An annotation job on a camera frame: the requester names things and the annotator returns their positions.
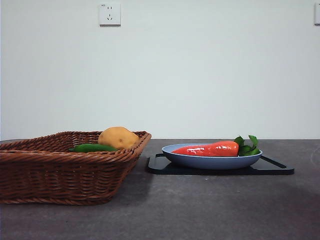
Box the orange carrot with green leaves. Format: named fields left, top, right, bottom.
left=171, top=134, right=261, bottom=158

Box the yellow-brown potato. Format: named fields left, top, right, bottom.
left=97, top=126, right=140, bottom=150

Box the light blue plate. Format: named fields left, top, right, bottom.
left=161, top=143, right=263, bottom=170

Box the green chili pepper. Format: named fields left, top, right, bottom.
left=68, top=143, right=118, bottom=153

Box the brown wicker basket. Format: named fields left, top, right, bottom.
left=0, top=130, right=153, bottom=206

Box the dark green cutting board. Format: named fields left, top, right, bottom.
left=145, top=152, right=295, bottom=176

